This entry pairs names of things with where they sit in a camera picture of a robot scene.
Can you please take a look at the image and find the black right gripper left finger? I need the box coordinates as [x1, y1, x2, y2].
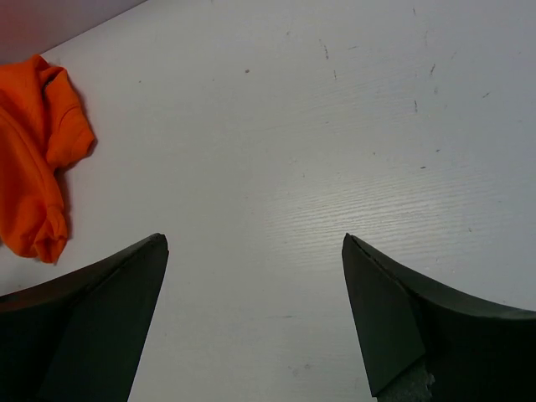
[1, 234, 169, 401]

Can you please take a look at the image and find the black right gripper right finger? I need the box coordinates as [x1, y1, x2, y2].
[342, 234, 535, 401]

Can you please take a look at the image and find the orange zip jacket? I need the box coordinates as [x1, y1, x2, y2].
[1, 54, 95, 263]

